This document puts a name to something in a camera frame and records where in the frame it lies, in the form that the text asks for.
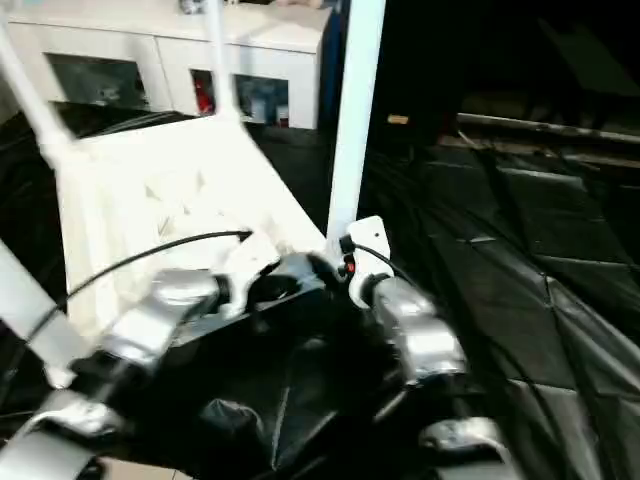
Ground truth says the white plastic table leg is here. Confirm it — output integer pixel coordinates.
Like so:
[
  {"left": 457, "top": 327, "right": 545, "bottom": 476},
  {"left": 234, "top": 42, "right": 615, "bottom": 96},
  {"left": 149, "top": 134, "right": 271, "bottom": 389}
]
[
  {"left": 0, "top": 9, "right": 80, "bottom": 157},
  {"left": 202, "top": 0, "right": 250, "bottom": 125},
  {"left": 324, "top": 0, "right": 388, "bottom": 262},
  {"left": 0, "top": 239, "right": 95, "bottom": 391}
]

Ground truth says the white plastic table top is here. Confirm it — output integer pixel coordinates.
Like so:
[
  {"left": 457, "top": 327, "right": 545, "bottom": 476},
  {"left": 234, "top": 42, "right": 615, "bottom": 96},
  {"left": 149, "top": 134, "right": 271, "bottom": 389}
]
[{"left": 42, "top": 112, "right": 332, "bottom": 392}]

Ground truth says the black plastic mat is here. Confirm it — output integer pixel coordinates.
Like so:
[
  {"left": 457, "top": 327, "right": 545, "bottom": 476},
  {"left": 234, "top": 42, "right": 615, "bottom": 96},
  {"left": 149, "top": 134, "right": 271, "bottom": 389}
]
[{"left": 0, "top": 107, "right": 640, "bottom": 480}]

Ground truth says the white blue carton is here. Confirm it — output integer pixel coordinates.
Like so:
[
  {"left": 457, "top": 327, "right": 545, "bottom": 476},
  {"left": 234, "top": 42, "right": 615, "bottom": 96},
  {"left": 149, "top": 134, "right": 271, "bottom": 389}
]
[{"left": 249, "top": 89, "right": 270, "bottom": 122}]

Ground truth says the red box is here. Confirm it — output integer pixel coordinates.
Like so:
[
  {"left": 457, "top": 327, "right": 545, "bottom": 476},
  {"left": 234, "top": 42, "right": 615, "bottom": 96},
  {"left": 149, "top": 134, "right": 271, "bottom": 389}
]
[{"left": 194, "top": 74, "right": 215, "bottom": 117}]

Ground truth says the large black box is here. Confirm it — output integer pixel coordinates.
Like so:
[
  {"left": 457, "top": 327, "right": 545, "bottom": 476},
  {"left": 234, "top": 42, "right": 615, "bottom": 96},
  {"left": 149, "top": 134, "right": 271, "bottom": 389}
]
[{"left": 319, "top": 0, "right": 640, "bottom": 142}]

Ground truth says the white glass-door cabinet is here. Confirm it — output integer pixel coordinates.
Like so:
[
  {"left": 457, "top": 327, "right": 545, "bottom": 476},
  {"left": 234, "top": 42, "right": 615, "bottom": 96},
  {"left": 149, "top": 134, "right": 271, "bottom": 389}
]
[{"left": 4, "top": 0, "right": 335, "bottom": 132}]

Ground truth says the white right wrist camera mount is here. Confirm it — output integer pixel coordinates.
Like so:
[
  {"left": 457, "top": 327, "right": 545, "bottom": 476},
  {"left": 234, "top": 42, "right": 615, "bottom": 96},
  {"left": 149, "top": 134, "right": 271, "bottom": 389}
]
[{"left": 342, "top": 215, "right": 395, "bottom": 310}]

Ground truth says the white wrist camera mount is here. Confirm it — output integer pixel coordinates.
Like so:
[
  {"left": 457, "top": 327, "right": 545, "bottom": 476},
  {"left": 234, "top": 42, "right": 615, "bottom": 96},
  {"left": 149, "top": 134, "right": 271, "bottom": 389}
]
[
  {"left": 219, "top": 232, "right": 282, "bottom": 320},
  {"left": 342, "top": 215, "right": 395, "bottom": 310}
]

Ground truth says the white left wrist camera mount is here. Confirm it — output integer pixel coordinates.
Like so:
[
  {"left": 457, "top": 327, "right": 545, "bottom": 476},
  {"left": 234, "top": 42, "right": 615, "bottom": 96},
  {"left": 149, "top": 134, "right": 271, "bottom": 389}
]
[{"left": 219, "top": 232, "right": 282, "bottom": 320}]

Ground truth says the dark horizontal metal rail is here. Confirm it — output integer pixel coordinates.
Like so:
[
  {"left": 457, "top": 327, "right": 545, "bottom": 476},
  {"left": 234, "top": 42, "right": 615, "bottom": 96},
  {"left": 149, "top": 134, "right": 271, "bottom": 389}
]
[{"left": 457, "top": 112, "right": 640, "bottom": 147}]

